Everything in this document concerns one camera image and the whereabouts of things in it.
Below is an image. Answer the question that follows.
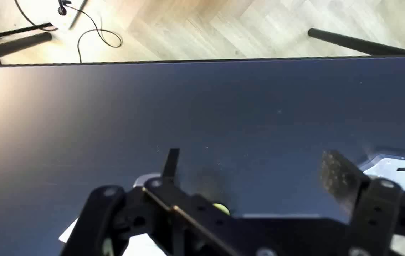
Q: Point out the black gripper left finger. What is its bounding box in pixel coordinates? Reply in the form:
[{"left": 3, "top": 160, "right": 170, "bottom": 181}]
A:
[{"left": 62, "top": 147, "right": 233, "bottom": 256}]

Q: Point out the grey metal rod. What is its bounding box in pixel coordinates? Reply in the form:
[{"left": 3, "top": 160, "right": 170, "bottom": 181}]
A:
[{"left": 67, "top": 0, "right": 90, "bottom": 31}]

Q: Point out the yellow mug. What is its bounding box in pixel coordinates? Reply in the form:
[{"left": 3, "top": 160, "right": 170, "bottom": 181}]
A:
[{"left": 213, "top": 201, "right": 233, "bottom": 216}]

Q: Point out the thin black metal bar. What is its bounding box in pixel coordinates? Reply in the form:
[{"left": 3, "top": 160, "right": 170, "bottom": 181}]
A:
[{"left": 0, "top": 21, "right": 54, "bottom": 42}]

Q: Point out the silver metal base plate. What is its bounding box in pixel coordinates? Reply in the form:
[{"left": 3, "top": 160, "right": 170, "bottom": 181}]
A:
[{"left": 358, "top": 149, "right": 405, "bottom": 196}]

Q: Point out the black floor cable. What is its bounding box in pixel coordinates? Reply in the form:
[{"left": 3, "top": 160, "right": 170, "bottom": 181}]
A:
[{"left": 13, "top": 0, "right": 124, "bottom": 63}]

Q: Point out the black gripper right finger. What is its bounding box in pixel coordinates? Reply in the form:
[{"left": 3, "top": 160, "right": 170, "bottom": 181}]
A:
[{"left": 318, "top": 149, "right": 405, "bottom": 256}]

